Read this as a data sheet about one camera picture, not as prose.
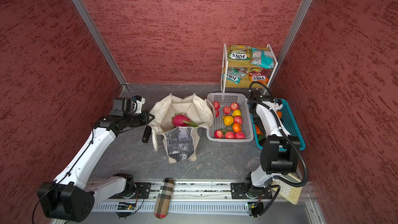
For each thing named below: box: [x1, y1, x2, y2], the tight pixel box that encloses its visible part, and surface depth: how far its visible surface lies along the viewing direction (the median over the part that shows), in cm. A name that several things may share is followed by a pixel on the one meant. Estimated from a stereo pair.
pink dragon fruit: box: [171, 114, 192, 128], surface depth 93 cm
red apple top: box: [230, 102, 240, 111], surface depth 105 cm
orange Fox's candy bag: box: [247, 71, 269, 84], surface depth 104 cm
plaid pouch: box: [153, 177, 175, 219], surface depth 71 cm
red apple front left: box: [214, 129, 224, 139], surface depth 91 cm
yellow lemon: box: [223, 115, 234, 126], surface depth 97 cm
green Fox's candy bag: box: [221, 67, 249, 85], surface depth 103 cm
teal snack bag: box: [250, 47, 275, 69], surface depth 87 cm
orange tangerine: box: [232, 122, 242, 133], surface depth 94 cm
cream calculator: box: [271, 172, 303, 205], surface depth 74 cm
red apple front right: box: [234, 131, 246, 139], surface depth 91 cm
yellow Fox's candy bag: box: [227, 44, 253, 61], surface depth 91 cm
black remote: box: [141, 124, 152, 144], surface depth 94 cm
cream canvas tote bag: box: [148, 93, 216, 164], surface depth 81 cm
